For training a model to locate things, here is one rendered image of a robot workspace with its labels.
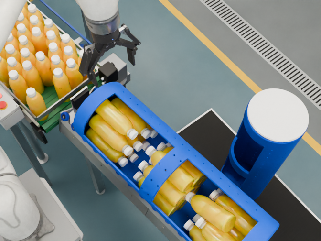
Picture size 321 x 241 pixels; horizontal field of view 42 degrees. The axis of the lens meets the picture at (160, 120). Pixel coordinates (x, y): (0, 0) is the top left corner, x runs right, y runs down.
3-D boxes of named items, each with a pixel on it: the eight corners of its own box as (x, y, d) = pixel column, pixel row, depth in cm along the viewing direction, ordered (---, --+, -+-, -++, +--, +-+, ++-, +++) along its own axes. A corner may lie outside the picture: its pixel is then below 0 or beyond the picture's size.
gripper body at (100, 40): (109, 8, 115) (113, 32, 122) (82, 23, 112) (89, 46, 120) (124, 25, 111) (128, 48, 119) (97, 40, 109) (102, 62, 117)
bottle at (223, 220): (229, 213, 148) (190, 188, 162) (219, 232, 148) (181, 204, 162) (239, 216, 153) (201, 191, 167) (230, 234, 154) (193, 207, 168)
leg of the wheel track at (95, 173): (100, 196, 277) (88, 158, 222) (94, 190, 279) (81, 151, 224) (106, 190, 279) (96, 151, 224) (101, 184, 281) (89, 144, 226)
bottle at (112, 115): (90, 104, 171) (124, 136, 165) (103, 93, 173) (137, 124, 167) (94, 112, 178) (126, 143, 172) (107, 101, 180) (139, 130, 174)
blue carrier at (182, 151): (225, 285, 165) (234, 279, 139) (80, 141, 192) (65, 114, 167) (271, 232, 172) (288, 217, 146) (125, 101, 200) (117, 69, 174)
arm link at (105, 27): (76, 5, 107) (80, 22, 113) (94, 27, 104) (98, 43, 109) (106, -10, 110) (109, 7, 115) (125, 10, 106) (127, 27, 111)
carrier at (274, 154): (241, 153, 278) (208, 177, 269) (277, 78, 201) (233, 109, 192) (272, 186, 268) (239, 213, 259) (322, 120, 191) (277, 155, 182)
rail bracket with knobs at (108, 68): (106, 91, 210) (104, 79, 201) (96, 82, 212) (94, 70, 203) (120, 79, 214) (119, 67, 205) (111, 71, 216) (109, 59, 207)
